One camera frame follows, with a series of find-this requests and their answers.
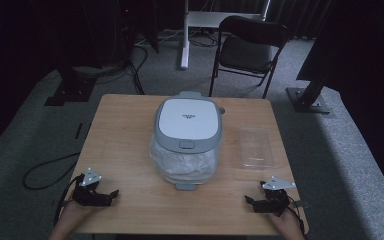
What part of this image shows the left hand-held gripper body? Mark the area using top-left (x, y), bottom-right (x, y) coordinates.
top-left (71, 167), bottom-right (113, 207)

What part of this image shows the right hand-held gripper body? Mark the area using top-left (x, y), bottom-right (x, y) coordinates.
top-left (259, 175), bottom-right (297, 218)

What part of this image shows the clear plastic tray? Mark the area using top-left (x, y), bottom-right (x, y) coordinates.
top-left (238, 126), bottom-right (275, 170)

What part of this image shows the grey lidded trash bin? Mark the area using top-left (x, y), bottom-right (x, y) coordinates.
top-left (148, 90), bottom-right (226, 192)

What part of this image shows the person's left hand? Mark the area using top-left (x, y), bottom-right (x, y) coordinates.
top-left (59, 199), bottom-right (96, 229)

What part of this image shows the person's right hand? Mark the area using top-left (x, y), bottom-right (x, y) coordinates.
top-left (268, 208), bottom-right (303, 234)

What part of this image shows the white plastic bin liner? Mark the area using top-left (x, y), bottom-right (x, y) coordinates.
top-left (148, 133), bottom-right (221, 185)

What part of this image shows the black stand with flat base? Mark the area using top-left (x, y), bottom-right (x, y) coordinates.
top-left (43, 63), bottom-right (98, 107)

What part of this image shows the black stand with bolted base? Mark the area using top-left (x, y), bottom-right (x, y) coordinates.
top-left (285, 74), bottom-right (332, 115)

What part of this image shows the black folding chair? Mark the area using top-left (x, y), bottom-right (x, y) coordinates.
top-left (208, 15), bottom-right (290, 100)

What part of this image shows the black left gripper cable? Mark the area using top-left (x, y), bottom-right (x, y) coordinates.
top-left (53, 173), bottom-right (85, 227)

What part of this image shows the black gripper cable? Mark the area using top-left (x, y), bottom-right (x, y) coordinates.
top-left (286, 195), bottom-right (307, 236)
top-left (53, 173), bottom-right (85, 227)

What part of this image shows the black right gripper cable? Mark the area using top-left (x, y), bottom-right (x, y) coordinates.
top-left (286, 195), bottom-right (307, 236)

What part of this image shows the black looped floor cable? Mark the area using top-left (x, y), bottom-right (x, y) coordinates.
top-left (22, 151), bottom-right (82, 191)

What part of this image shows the bundle of black floor cables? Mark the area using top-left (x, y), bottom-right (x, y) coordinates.
top-left (94, 41), bottom-right (149, 96)

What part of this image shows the white desk frame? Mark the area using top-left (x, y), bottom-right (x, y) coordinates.
top-left (179, 0), bottom-right (272, 71)

